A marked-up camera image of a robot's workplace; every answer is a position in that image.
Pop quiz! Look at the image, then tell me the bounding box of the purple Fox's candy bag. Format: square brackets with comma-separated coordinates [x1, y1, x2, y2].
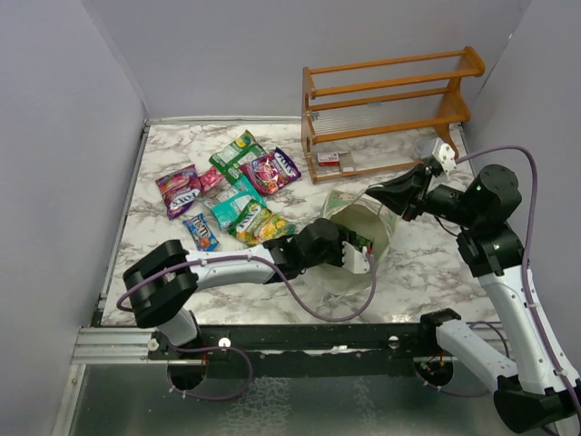
[155, 164, 202, 220]

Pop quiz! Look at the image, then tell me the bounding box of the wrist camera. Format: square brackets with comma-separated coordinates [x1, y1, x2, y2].
[342, 242, 372, 274]
[413, 137, 458, 176]

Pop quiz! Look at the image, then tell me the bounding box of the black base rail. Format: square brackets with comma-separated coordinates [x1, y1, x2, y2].
[148, 323, 454, 386]

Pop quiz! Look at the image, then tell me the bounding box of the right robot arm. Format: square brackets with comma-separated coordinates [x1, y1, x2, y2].
[366, 163, 580, 433]

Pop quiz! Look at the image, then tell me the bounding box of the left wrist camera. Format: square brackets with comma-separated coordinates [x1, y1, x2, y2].
[342, 242, 372, 274]

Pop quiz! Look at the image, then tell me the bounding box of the wooden two-tier rack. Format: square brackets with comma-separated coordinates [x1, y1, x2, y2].
[300, 46, 486, 183]

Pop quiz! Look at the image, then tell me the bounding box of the teal tissue snack pack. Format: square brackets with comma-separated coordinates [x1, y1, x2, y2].
[203, 176, 266, 230]

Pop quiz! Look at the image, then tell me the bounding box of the purple chocolate bar wrapper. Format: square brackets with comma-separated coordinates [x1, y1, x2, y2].
[241, 147, 301, 196]

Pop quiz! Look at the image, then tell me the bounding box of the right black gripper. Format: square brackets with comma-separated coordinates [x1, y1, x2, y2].
[367, 162, 481, 228]

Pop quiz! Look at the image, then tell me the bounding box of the red white small box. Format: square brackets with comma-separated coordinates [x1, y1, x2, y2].
[317, 152, 340, 167]

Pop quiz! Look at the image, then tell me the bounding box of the green paper gift bag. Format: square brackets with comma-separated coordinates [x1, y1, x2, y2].
[305, 189, 399, 295]

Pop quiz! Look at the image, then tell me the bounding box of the green candy packet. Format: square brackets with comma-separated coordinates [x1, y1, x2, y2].
[209, 130, 267, 184]

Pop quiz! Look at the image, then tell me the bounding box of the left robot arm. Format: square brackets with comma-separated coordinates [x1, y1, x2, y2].
[118, 218, 348, 359]

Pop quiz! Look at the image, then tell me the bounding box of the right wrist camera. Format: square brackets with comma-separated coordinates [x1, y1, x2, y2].
[413, 137, 458, 176]

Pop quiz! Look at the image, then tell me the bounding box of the red small snack packet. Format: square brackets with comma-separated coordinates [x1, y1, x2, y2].
[199, 166, 224, 193]

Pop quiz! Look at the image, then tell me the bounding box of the grey metal bracket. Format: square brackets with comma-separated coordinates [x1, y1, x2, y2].
[339, 153, 356, 173]

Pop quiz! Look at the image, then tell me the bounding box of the yellow green snack packet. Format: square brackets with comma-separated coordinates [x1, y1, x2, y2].
[228, 200, 296, 246]

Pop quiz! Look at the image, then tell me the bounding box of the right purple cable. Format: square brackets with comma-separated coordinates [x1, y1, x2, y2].
[456, 144, 581, 410]

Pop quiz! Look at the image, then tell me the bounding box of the blue M&M's packet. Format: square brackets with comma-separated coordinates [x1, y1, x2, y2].
[182, 213, 219, 253]

